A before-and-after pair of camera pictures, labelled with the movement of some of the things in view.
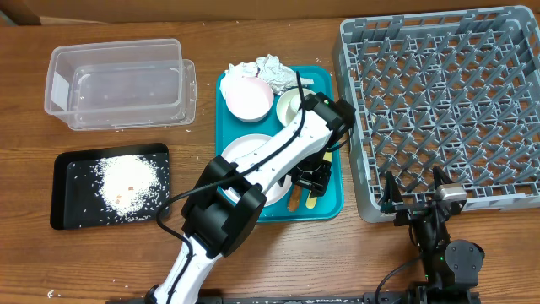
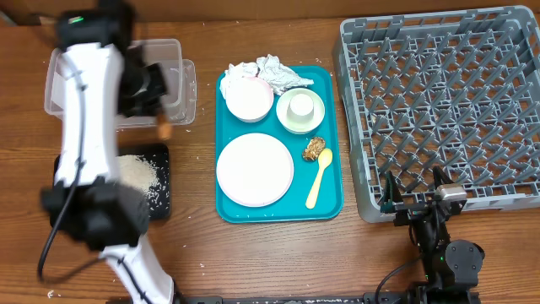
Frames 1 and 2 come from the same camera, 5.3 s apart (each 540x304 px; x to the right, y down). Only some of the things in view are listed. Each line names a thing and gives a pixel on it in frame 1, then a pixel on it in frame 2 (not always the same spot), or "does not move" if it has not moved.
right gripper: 391,197 does not move
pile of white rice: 128,183 does not move
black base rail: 369,297 does not move
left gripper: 319,183 to 145,108
